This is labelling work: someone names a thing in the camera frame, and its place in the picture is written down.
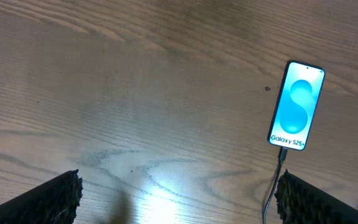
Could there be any blue Galaxy smartphone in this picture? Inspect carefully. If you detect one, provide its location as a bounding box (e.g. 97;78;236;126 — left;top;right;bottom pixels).
267;60;326;151

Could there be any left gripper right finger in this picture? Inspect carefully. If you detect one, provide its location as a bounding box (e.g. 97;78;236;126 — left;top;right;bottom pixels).
275;172;358;224

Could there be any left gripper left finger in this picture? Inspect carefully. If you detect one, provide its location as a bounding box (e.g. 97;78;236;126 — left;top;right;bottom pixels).
0;170;83;224

